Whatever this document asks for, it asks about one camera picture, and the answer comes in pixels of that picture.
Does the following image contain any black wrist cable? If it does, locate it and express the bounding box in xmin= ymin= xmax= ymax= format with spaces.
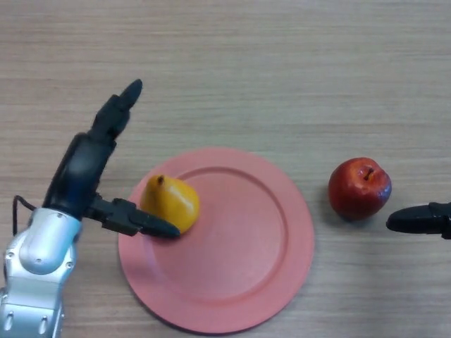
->
xmin=13 ymin=195 xmax=37 ymax=236

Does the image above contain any red apple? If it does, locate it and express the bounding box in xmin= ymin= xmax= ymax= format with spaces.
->
xmin=328 ymin=157 xmax=393 ymax=221

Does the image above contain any pink round plate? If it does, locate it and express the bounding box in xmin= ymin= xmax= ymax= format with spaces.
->
xmin=118 ymin=147 xmax=315 ymax=334

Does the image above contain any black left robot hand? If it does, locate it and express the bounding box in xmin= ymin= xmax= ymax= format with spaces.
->
xmin=42 ymin=79 xmax=182 ymax=241

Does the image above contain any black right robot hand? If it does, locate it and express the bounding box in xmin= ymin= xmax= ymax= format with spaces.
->
xmin=385 ymin=201 xmax=451 ymax=241

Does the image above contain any yellow pear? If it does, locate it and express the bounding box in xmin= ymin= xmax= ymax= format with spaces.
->
xmin=140 ymin=174 xmax=201 ymax=235

